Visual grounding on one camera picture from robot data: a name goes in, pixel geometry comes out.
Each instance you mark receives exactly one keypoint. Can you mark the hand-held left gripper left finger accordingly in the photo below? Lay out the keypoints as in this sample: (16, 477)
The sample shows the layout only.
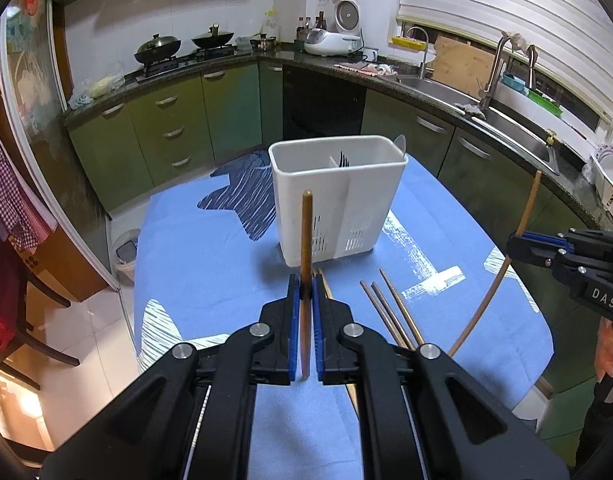
(294, 330)

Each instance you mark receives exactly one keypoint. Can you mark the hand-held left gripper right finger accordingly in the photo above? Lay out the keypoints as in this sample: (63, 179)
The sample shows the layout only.
(317, 330)

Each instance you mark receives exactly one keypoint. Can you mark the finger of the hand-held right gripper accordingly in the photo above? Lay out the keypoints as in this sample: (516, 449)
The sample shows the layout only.
(549, 240)
(531, 252)

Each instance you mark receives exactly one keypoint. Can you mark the wooden chopstick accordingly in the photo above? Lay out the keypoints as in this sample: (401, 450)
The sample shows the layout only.
(322, 282)
(306, 240)
(528, 207)

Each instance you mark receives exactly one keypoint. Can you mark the dark brown chopstick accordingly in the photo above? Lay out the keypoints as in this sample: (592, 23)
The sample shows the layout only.
(392, 316)
(381, 315)
(401, 305)

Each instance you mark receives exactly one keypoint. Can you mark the white plastic utensil holder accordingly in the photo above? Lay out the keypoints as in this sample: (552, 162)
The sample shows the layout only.
(366, 195)

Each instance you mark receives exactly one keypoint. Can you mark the person's right hand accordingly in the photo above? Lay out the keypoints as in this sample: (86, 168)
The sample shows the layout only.
(606, 352)

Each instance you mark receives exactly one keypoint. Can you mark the white dish rack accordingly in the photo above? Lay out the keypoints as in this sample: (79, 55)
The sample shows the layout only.
(609, 185)

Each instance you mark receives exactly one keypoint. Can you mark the brass valve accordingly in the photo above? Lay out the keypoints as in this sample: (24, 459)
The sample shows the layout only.
(551, 136)

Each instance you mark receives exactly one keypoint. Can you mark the blue printed tablecloth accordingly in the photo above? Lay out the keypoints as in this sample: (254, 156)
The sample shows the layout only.
(211, 260)

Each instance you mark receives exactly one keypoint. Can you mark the steel sink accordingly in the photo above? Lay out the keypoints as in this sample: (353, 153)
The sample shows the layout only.
(506, 127)

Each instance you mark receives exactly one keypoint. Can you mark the green tray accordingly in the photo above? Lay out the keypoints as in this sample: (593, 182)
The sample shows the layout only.
(544, 101)

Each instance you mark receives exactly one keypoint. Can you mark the person's dark clothing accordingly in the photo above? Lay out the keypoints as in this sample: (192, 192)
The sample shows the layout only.
(599, 425)

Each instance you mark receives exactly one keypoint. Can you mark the grey rag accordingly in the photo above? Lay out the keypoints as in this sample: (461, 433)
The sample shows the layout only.
(469, 110)

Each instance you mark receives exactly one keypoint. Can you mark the teal container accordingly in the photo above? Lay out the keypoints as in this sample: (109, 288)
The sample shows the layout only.
(514, 83)

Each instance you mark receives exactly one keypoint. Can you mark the metal spoon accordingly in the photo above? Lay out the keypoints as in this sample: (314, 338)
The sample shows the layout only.
(400, 143)

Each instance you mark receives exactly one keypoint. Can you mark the dark fork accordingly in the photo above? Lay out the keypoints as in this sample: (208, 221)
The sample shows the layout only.
(343, 159)

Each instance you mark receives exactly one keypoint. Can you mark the slim steel faucet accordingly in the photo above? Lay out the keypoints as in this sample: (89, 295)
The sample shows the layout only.
(530, 67)

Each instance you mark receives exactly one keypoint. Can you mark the tall steel faucet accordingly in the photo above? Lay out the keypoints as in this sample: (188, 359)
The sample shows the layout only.
(491, 75)

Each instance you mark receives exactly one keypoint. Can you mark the white trash bin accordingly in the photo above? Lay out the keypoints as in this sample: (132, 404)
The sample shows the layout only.
(126, 257)

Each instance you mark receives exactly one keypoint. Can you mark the wooden cutting board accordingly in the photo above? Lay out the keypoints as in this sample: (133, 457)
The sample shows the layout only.
(461, 67)

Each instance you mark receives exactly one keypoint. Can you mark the rag on faucet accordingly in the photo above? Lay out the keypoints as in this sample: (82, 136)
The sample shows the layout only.
(515, 40)

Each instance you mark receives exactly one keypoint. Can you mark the white window blind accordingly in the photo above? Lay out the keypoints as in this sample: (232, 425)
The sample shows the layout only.
(511, 15)

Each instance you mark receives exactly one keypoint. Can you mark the small curved faucet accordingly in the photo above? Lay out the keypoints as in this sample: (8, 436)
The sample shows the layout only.
(422, 50)

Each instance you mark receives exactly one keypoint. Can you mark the yellow tray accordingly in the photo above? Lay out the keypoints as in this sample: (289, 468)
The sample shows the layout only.
(409, 43)

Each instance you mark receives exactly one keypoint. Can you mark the green lower cabinets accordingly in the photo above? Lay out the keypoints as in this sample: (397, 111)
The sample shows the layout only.
(136, 145)

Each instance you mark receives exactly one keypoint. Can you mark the pink cloth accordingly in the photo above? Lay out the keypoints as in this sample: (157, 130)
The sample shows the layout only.
(366, 68)

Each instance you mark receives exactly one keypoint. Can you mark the white mug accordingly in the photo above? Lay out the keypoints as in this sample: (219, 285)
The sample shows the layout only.
(371, 54)

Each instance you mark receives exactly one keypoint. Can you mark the dark wooden chair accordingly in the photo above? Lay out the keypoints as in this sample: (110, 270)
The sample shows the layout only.
(31, 305)

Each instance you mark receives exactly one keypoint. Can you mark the dark stone countertop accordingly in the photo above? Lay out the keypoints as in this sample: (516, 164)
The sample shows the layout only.
(296, 57)

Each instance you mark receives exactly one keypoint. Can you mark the white rice cooker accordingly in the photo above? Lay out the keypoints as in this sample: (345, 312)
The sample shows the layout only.
(329, 42)

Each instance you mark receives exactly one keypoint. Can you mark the black gas stove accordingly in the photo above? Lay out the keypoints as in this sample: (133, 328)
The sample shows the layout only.
(186, 62)

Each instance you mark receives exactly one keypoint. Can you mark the small steel pot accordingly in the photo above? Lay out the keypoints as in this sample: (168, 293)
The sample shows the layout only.
(263, 43)

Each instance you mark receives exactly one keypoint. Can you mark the dark sauce bottle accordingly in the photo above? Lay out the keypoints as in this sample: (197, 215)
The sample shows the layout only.
(301, 29)
(320, 22)

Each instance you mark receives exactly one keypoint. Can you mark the black wok with lid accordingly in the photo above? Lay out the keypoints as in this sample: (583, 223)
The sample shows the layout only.
(159, 46)
(214, 37)

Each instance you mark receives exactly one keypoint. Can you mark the clear oil bottle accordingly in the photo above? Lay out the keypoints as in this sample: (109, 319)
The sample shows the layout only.
(271, 22)

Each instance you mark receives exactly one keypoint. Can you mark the plastic bag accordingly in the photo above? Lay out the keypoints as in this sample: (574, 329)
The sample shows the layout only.
(99, 89)

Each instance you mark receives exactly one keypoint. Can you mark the checked apron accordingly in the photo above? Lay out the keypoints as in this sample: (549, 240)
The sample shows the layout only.
(11, 195)

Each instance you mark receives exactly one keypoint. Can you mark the printed glass sliding door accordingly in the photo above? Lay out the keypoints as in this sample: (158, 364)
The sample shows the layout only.
(46, 135)

